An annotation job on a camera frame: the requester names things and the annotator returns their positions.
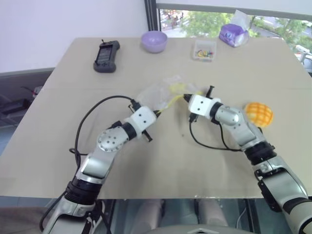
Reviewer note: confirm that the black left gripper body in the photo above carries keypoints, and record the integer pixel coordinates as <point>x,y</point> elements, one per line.
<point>148,137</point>

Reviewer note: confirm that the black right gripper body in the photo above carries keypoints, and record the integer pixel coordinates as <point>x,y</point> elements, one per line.
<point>210,92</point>

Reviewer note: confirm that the clear plastic bag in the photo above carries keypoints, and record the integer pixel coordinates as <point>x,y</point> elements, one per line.
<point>156,93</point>

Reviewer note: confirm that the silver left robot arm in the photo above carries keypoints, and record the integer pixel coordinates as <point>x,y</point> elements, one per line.
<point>107,141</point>

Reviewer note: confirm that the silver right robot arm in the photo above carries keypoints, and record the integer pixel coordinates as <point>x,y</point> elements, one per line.
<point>231,117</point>

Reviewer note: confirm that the clear box of coloured pins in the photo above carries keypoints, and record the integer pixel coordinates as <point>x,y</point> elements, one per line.
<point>204,51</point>

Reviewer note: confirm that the purple tissue pack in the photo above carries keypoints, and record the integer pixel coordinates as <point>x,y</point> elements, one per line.
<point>231,35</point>

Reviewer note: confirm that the purple bowl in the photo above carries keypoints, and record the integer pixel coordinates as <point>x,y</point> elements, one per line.
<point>154,42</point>

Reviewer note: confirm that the black handheld controller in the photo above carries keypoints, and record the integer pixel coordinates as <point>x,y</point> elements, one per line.
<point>106,56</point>

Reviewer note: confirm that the light grey rounded leg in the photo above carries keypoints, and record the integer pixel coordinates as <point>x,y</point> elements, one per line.
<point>212,214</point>
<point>150,214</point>

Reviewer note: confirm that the white roller blind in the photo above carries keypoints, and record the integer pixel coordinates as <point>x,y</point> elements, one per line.
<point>234,5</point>

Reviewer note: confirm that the white device beside table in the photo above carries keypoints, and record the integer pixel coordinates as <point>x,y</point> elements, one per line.
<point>303,52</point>

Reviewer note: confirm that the black device on floor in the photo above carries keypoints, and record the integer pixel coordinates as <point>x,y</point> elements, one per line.
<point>14,104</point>

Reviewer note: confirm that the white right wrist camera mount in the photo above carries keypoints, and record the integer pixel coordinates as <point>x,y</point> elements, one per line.
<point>202,104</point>

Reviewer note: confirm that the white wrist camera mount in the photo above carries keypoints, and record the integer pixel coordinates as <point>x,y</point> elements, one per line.
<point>142,118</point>
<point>202,104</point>

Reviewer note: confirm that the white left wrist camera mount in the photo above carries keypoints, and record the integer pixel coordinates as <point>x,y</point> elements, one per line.
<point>142,118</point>

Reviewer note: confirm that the grey window frame post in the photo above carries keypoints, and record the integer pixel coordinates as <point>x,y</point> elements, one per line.
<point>151,14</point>

